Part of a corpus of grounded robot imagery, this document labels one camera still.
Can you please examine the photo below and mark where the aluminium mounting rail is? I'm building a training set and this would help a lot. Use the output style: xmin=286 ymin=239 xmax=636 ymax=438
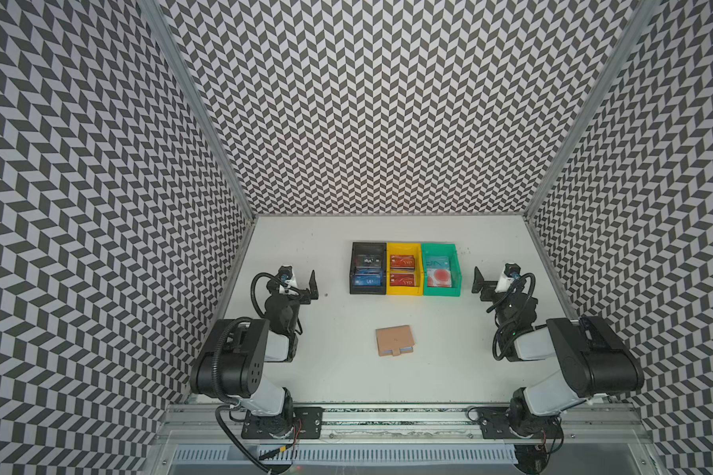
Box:
xmin=154 ymin=403 xmax=652 ymax=445

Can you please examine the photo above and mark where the teal card in green bin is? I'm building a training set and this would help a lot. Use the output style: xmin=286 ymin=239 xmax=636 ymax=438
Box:
xmin=425 ymin=255 xmax=451 ymax=270

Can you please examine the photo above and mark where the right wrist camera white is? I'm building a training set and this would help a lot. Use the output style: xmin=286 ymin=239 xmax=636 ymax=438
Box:
xmin=495 ymin=263 xmax=521 ymax=293

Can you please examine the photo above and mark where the dark card in black bin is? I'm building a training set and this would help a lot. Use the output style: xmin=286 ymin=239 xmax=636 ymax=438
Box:
xmin=354 ymin=253 xmax=382 ymax=269

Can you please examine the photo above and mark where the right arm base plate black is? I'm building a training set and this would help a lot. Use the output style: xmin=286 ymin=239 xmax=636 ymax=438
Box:
xmin=473 ymin=406 xmax=564 ymax=441

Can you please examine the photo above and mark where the tan leather card holder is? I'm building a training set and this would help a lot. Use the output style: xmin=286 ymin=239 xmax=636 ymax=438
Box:
xmin=376 ymin=325 xmax=415 ymax=356

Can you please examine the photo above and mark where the green plastic bin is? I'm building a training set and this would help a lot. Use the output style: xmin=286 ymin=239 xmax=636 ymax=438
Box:
xmin=421 ymin=243 xmax=463 ymax=297

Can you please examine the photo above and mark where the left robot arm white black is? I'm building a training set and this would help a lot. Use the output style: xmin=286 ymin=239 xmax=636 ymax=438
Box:
xmin=189 ymin=266 xmax=324 ymax=441

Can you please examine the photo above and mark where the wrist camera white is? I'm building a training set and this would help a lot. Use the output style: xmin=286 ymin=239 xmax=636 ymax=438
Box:
xmin=495 ymin=263 xmax=521 ymax=293
xmin=277 ymin=265 xmax=297 ymax=286

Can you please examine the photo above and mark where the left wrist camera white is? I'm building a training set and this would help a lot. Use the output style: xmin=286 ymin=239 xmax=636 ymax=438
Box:
xmin=277 ymin=265 xmax=297 ymax=286

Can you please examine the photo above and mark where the red circle card green bin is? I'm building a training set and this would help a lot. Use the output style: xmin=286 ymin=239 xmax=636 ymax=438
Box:
xmin=427 ymin=269 xmax=454 ymax=288

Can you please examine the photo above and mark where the yellow plastic bin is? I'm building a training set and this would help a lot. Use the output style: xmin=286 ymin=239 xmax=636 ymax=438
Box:
xmin=386 ymin=243 xmax=424 ymax=296

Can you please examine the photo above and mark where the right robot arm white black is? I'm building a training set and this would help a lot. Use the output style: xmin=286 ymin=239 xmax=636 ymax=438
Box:
xmin=471 ymin=263 xmax=645 ymax=439

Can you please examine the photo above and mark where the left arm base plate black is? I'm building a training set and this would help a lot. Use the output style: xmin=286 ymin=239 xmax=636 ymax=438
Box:
xmin=241 ymin=407 xmax=324 ymax=441

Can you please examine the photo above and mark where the red card in yellow bin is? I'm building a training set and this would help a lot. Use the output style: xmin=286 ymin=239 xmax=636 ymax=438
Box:
xmin=390 ymin=255 xmax=416 ymax=270

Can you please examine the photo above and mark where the black plastic bin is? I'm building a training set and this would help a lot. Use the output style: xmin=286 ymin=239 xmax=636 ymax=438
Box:
xmin=349 ymin=241 xmax=387 ymax=295

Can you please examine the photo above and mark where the blue card in black bin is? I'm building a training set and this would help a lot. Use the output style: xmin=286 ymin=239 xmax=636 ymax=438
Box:
xmin=352 ymin=269 xmax=383 ymax=287

